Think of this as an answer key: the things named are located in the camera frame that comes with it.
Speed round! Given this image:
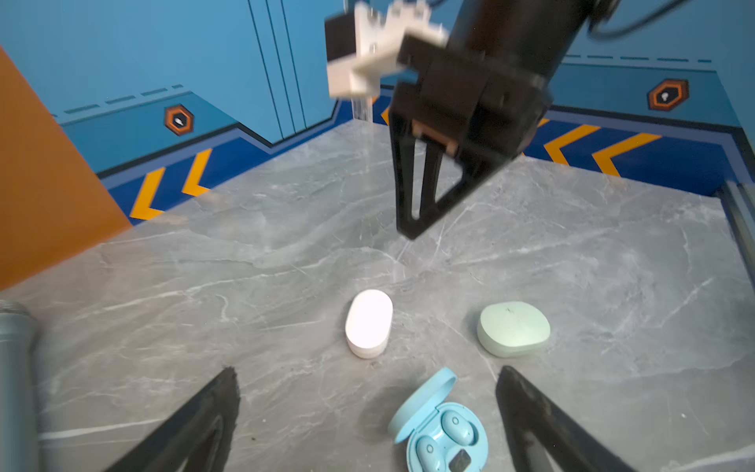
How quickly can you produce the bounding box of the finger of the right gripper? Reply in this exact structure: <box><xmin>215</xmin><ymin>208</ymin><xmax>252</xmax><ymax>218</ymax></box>
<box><xmin>406</xmin><ymin>159</ymin><xmax>501</xmax><ymax>240</ymax></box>
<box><xmin>389</xmin><ymin>111</ymin><xmax>442</xmax><ymax>236</ymax></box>

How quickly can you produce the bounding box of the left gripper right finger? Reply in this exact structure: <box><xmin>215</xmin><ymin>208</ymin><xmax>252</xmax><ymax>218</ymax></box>
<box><xmin>495</xmin><ymin>366</ymin><xmax>632</xmax><ymax>471</ymax></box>

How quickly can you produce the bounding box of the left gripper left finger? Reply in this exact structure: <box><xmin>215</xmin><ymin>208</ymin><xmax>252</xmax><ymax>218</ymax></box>
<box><xmin>108</xmin><ymin>367</ymin><xmax>240</xmax><ymax>471</ymax></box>

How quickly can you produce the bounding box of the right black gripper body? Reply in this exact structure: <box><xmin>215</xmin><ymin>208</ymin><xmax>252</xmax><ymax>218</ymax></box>
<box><xmin>390</xmin><ymin>33</ymin><xmax>552</xmax><ymax>171</ymax></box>

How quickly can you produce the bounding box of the blue earbud charging case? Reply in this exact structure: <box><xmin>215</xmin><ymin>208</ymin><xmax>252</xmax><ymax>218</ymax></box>
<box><xmin>387</xmin><ymin>368</ymin><xmax>489</xmax><ymax>471</ymax></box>

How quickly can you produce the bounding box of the green earbud charging case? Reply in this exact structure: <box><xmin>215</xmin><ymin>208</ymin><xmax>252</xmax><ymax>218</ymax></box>
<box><xmin>476</xmin><ymin>301</ymin><xmax>552</xmax><ymax>358</ymax></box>

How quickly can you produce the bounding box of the white earbud charging case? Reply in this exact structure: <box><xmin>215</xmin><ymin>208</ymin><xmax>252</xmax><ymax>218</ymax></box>
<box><xmin>345</xmin><ymin>289</ymin><xmax>393</xmax><ymax>359</ymax></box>

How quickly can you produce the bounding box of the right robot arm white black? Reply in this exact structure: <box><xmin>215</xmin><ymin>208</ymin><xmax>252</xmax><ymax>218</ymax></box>
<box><xmin>389</xmin><ymin>0</ymin><xmax>682</xmax><ymax>240</ymax></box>

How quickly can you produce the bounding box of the silver microphone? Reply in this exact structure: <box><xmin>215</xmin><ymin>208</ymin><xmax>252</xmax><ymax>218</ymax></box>
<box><xmin>1</xmin><ymin>300</ymin><xmax>41</xmax><ymax>471</ymax></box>

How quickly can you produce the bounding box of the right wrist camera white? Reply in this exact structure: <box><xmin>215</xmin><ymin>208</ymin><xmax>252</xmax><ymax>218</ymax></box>
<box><xmin>324</xmin><ymin>1</ymin><xmax>449</xmax><ymax>100</ymax></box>

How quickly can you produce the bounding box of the right aluminium corner post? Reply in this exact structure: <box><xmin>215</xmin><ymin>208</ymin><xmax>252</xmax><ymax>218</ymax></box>
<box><xmin>719</xmin><ymin>181</ymin><xmax>755</xmax><ymax>284</ymax></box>

